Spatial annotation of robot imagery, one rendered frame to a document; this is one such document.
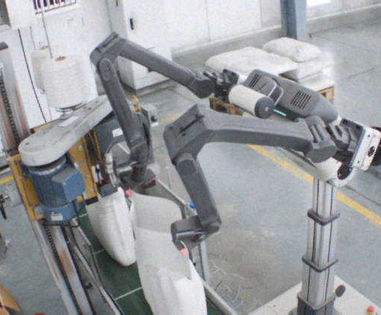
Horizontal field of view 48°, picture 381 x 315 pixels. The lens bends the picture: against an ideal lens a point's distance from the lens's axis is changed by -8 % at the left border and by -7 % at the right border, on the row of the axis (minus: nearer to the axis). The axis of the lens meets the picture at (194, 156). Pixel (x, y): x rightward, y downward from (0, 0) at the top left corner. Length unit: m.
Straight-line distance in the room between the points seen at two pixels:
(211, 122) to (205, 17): 5.88
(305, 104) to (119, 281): 1.53
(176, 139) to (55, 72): 0.69
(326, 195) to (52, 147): 1.04
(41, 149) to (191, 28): 5.28
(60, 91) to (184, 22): 5.15
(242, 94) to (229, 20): 5.72
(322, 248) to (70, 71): 1.22
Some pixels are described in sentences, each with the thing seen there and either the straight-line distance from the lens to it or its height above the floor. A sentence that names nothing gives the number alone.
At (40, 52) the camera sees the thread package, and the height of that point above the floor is 1.68.
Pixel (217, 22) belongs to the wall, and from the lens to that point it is 6.98.
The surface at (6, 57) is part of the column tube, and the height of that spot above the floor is 1.72.
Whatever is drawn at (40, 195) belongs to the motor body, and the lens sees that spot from 1.75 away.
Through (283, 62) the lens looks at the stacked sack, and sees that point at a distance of 4.71.
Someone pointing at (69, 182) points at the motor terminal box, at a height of 1.29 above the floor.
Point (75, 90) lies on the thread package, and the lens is 1.61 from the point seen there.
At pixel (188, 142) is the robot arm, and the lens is 0.98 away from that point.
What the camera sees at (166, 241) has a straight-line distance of 1.74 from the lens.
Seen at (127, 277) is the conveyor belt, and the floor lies 0.38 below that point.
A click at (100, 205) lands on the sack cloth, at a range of 2.39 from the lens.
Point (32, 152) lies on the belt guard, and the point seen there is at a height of 1.42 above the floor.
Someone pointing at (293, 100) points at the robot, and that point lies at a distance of 1.43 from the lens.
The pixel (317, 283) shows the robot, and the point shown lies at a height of 0.60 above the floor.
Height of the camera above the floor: 2.09
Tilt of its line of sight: 29 degrees down
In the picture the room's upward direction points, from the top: 7 degrees counter-clockwise
